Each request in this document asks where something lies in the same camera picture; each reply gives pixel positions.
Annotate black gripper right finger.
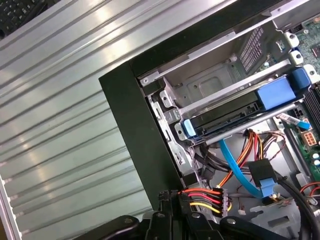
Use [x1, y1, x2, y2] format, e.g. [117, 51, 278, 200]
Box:
[178, 194, 285, 240]

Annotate thick black cables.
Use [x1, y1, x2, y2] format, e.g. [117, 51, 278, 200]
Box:
[276, 174, 320, 240]

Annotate black open PC case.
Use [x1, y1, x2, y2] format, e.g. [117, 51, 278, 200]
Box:
[98, 0, 320, 240]

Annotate blue flat data wire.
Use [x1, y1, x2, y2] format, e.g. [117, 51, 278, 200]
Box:
[219, 138, 278, 201]

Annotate pale blue data wire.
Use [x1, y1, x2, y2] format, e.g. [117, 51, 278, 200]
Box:
[278, 112, 312, 130]

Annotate black keyboard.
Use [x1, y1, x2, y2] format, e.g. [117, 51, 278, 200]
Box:
[0, 0, 48, 38]

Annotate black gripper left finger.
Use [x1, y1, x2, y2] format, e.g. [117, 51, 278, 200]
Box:
[82, 190, 176, 240]

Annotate hard disk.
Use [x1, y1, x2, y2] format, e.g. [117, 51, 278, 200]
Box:
[181, 67, 313, 145]

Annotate metal disk bay cage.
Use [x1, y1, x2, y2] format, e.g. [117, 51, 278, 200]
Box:
[137, 23, 316, 161]

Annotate red orange yellow power wire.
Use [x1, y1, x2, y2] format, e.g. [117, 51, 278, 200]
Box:
[179, 128, 266, 218]

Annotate grey metal drive cage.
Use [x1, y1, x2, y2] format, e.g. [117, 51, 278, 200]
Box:
[239, 197, 303, 240]

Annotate green motherboard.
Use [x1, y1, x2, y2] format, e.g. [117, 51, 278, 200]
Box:
[272, 14, 320, 181]

